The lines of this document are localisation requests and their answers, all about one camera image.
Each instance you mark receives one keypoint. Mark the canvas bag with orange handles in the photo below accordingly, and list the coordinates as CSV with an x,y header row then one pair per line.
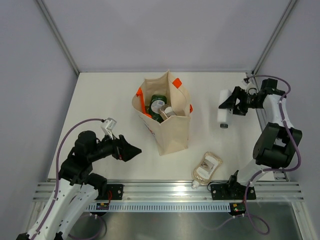
x,y
173,133

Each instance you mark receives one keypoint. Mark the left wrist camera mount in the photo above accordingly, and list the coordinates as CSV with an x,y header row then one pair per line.
x,y
107,127

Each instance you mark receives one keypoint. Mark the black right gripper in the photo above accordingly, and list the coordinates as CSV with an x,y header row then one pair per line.
x,y
239,108

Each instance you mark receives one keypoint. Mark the white slotted cable duct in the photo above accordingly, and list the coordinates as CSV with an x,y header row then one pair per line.
x,y
160,207

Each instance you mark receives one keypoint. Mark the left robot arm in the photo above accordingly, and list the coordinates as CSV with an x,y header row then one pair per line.
x,y
77,186

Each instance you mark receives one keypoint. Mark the aluminium frame rail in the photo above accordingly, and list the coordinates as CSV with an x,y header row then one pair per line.
x,y
181,191

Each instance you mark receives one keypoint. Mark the clear Malory soap bottle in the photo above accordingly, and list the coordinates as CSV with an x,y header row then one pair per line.
x,y
203,172
166,111

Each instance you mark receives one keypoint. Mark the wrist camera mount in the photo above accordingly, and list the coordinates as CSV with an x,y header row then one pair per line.
x,y
248,85
107,127

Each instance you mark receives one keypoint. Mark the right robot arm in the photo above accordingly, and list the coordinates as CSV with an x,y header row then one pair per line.
x,y
275,147

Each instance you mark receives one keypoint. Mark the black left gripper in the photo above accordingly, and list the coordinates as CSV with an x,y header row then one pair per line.
x,y
122,149

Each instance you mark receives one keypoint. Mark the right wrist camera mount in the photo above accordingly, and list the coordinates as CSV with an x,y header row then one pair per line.
x,y
248,85

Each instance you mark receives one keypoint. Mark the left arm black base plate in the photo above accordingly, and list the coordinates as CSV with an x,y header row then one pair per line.
x,y
111,192

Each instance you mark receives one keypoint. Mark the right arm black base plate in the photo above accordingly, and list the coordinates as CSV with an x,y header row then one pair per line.
x,y
224,191

